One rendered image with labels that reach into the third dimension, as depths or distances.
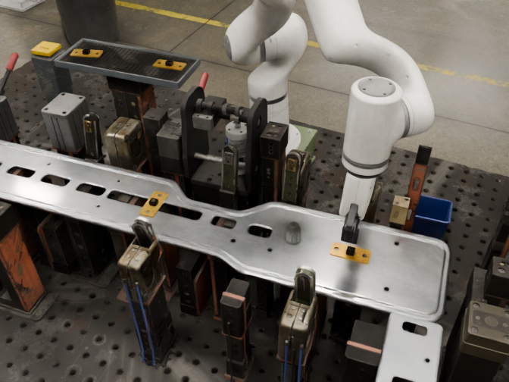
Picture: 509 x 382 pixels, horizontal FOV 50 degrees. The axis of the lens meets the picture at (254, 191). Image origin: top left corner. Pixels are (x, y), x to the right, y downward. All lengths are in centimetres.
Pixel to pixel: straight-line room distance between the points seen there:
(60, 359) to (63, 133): 56
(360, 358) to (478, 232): 80
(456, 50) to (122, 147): 324
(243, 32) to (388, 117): 67
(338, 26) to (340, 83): 274
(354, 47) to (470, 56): 330
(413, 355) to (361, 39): 56
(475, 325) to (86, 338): 91
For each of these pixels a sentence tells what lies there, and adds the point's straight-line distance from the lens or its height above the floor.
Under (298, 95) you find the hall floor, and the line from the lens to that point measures 356.
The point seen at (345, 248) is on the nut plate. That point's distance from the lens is 120.
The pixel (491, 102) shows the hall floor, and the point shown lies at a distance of 376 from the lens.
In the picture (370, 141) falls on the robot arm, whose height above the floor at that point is 133.
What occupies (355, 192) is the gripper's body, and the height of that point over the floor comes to 121.
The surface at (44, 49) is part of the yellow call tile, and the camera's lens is 169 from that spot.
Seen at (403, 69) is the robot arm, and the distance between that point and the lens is 100.
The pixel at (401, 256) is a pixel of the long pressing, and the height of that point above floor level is 100.
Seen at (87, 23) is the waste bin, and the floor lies 20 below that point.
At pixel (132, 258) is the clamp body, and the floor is 104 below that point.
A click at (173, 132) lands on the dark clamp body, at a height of 108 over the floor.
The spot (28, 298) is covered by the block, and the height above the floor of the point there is 75.
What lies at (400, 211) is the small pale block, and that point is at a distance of 123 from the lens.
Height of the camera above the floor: 188
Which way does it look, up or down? 42 degrees down
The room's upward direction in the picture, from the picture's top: 1 degrees counter-clockwise
